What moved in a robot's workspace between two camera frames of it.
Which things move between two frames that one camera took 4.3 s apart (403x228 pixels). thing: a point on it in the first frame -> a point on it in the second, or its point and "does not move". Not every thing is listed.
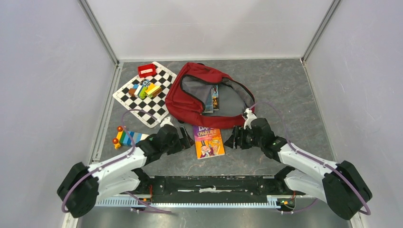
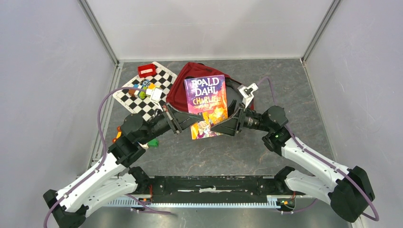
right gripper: x=244 y=146 -> x=231 y=126
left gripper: x=187 y=141 -> x=180 y=116
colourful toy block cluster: x=145 y=89 does not move
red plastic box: x=147 y=70 does not move
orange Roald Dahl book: x=208 y=142 -> x=206 y=96
